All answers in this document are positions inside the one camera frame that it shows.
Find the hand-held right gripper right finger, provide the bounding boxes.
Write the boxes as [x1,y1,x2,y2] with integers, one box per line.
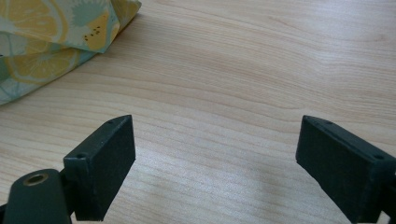
[295,115,396,224]

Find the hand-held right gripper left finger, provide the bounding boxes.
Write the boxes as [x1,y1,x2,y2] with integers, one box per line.
[63,114,136,222]

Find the lemon print cloth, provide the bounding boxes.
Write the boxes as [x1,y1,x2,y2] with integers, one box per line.
[0,0,143,106]

